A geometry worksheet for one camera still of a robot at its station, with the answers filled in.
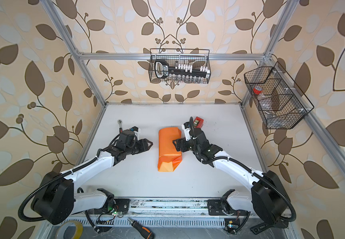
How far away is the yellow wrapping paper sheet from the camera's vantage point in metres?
0.88

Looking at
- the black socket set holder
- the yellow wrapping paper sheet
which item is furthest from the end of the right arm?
the black socket set holder

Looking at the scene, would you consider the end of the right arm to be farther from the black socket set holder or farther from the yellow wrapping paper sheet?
the black socket set holder

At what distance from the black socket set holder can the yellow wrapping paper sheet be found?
355 millimetres

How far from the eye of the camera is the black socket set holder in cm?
83
